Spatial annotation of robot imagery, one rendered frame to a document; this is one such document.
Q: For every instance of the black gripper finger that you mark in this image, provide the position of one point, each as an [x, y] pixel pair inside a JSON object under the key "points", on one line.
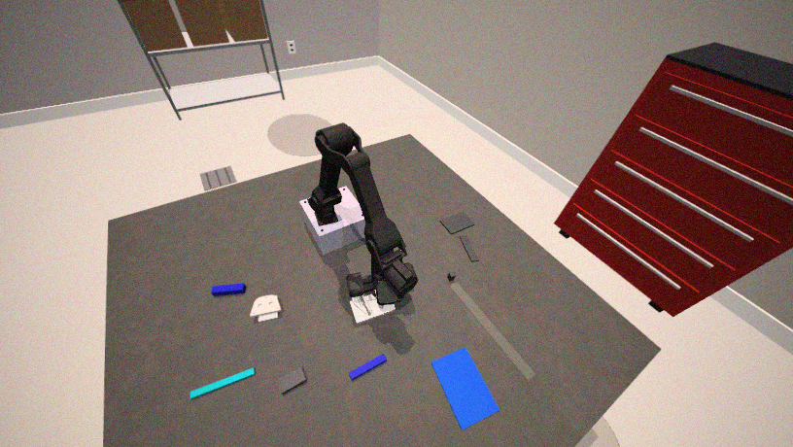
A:
{"points": [[367, 293]]}

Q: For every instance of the blue flat rectangular plate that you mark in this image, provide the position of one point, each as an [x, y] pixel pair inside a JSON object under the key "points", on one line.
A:
{"points": [[466, 390]]}

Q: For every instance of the blue rectangular bar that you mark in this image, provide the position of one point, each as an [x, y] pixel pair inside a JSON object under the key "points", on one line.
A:
{"points": [[367, 367]]}

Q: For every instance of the blue rectangular block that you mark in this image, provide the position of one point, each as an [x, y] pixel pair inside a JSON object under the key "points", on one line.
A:
{"points": [[228, 289]]}

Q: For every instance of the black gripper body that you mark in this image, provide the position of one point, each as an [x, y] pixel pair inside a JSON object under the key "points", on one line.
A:
{"points": [[358, 286]]}

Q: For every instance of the cyan flat bar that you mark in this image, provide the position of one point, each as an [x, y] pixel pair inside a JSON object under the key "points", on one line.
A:
{"points": [[223, 383]]}

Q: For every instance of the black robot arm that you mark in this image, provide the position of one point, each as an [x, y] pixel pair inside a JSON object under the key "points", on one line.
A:
{"points": [[381, 234]]}

